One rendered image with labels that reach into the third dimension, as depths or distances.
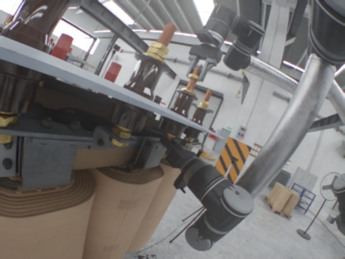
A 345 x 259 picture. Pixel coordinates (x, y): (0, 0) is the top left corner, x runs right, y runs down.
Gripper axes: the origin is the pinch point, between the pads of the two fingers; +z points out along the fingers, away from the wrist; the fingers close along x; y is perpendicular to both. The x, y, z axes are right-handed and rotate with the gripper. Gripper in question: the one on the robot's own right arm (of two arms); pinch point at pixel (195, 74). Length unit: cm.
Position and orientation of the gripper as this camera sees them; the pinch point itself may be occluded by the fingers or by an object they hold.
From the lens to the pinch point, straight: 63.6
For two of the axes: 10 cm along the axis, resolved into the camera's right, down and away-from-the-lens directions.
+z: -4.1, 9.1, 0.8
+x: -7.5, -3.8, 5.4
